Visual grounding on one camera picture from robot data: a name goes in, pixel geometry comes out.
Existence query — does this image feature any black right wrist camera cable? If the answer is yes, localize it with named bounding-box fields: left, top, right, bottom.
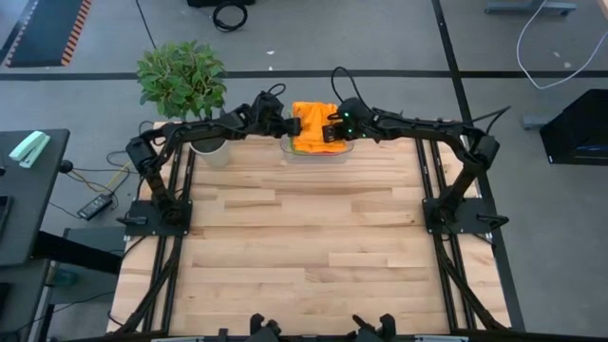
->
left=330, top=66, right=368, bottom=109

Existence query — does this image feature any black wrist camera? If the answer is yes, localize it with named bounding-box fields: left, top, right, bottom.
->
left=254, top=91, right=286, bottom=114
left=337, top=96, right=371, bottom=120

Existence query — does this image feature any black right arm cable loop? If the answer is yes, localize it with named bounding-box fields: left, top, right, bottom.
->
left=467, top=104, right=512, bottom=137

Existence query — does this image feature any coiled black cable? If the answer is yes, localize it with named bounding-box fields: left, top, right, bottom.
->
left=211, top=1, right=250, bottom=34

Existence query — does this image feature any orange microfiber towel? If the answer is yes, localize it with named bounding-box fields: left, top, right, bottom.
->
left=290, top=100, right=349, bottom=155

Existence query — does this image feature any black desk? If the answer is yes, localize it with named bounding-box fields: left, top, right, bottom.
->
left=0, top=127, right=71, bottom=267

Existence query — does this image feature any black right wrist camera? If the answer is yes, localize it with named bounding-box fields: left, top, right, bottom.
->
left=337, top=96, right=371, bottom=120

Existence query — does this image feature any mint green stapler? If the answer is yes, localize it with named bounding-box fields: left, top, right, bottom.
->
left=8, top=130, right=52, bottom=170

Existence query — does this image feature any black cabinet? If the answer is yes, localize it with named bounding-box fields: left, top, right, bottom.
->
left=539, top=87, right=608, bottom=167

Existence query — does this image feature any black power adapter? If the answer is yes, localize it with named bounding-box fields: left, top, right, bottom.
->
left=76, top=192, right=115, bottom=221

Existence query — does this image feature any clear plastic bin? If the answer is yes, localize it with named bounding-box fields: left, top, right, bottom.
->
left=278, top=113, right=356, bottom=165

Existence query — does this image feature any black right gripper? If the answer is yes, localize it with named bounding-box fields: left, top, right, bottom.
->
left=321, top=111, right=387, bottom=144

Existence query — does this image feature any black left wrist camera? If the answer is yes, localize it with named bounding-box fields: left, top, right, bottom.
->
left=254, top=91, right=286, bottom=114

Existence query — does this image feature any grey furniture base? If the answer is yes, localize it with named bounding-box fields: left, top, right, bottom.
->
left=484, top=0, right=578, bottom=16

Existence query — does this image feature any yellow floor cable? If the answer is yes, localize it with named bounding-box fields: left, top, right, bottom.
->
left=70, top=150, right=143, bottom=192

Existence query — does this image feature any green leafy plant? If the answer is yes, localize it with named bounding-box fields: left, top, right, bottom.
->
left=136, top=40, right=229, bottom=123

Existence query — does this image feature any black metal table frame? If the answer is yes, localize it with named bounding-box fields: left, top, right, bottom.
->
left=116, top=108, right=526, bottom=342

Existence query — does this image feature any white plant pot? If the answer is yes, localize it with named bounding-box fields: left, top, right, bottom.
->
left=188, top=135, right=233, bottom=169

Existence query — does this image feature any white floor cable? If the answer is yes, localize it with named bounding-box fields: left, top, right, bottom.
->
left=515, top=0, right=608, bottom=91

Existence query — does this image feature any black leader arm handle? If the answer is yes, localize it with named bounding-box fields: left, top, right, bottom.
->
left=351, top=312, right=399, bottom=342
left=248, top=312, right=283, bottom=342

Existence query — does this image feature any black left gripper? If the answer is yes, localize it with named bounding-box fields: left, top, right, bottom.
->
left=249, top=102, right=303, bottom=140

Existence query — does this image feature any black mat with orange stripes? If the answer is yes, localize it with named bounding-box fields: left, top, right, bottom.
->
left=4, top=0, right=93, bottom=68

